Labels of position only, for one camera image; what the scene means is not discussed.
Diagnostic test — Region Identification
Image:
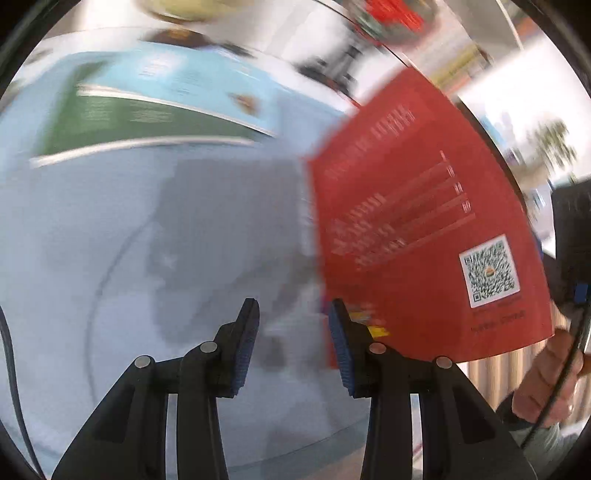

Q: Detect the brown striped rug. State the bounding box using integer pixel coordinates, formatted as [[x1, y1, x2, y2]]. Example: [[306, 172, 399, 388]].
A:
[[466, 342, 555, 411]]

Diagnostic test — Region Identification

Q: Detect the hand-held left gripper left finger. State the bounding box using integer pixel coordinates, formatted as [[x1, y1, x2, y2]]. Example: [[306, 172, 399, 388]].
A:
[[51, 298, 260, 480]]

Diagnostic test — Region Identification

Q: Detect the yellow globe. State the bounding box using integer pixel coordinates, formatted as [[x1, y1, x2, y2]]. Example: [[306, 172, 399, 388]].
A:
[[139, 0, 259, 47]]

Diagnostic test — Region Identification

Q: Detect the person's right hand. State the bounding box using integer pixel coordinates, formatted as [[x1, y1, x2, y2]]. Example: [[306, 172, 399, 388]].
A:
[[512, 325, 585, 423]]

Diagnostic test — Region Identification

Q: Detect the green book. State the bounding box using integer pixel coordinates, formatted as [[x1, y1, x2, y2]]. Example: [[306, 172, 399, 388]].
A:
[[30, 62, 264, 168]]

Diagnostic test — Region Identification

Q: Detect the light blue textured mat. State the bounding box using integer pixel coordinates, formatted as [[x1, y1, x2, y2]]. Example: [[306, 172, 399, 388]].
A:
[[0, 39, 370, 480]]

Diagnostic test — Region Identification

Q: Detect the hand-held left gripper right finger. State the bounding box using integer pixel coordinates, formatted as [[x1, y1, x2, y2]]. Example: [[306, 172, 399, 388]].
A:
[[329, 298, 539, 480]]

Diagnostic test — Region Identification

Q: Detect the light blue book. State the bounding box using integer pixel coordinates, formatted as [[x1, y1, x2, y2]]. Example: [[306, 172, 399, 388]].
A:
[[76, 39, 280, 139]]

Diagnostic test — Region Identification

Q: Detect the red book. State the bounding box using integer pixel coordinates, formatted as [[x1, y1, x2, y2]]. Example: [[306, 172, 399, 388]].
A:
[[302, 68, 555, 370]]

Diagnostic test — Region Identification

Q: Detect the potted green plant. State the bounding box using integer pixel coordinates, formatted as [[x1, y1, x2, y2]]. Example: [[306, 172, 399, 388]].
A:
[[531, 117, 578, 176]]

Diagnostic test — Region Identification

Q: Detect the person's right forearm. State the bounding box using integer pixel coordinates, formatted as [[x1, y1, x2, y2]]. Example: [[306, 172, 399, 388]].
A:
[[496, 392, 578, 478]]

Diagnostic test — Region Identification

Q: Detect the round fan ornament with stand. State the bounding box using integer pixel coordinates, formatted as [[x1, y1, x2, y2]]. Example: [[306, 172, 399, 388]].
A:
[[300, 0, 439, 100]]

